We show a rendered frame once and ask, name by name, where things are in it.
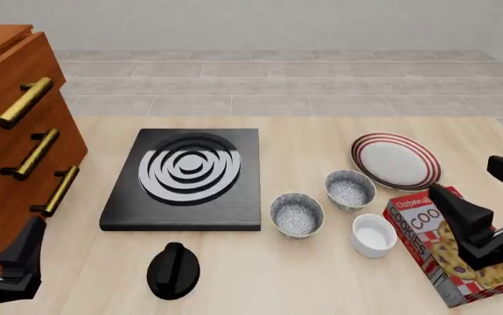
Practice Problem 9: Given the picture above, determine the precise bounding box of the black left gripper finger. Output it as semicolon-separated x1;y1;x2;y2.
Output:
0;214;48;283

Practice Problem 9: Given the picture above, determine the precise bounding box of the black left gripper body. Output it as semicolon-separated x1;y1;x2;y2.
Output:
0;273;43;315

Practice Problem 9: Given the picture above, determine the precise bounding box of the white plate with red rings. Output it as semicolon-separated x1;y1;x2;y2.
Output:
349;131;443;193

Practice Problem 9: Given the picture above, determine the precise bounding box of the flat black stove plate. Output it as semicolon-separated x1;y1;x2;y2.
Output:
99;128;262;233

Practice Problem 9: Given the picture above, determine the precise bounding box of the patterned grey bowl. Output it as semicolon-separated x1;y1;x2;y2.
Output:
324;168;378;213
269;192;325;241

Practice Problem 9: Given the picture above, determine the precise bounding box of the red cookies box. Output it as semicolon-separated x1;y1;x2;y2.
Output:
382;185;503;309

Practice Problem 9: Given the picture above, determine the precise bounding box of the small wooden drawer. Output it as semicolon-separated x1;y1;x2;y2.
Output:
0;119;89;277

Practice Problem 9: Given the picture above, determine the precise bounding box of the small white ramekin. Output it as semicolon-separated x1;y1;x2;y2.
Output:
350;213;398;260

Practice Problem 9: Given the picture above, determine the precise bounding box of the medium wooden drawer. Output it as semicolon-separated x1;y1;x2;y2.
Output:
0;83;80;214

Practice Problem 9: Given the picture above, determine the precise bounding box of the round black stove knob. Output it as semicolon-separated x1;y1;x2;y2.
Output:
146;241;201;301

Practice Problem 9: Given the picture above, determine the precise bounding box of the large wooden drawer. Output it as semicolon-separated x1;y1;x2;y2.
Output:
0;31;67;149

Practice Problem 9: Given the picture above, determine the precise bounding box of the short brass drawer handle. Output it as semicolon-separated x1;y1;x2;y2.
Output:
30;164;80;218

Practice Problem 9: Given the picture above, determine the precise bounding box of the medium brass drawer handle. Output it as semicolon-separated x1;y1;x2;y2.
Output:
0;128;61;182

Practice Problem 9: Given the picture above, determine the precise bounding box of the long brass drawer handle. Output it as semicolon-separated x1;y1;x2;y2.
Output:
0;76;55;131

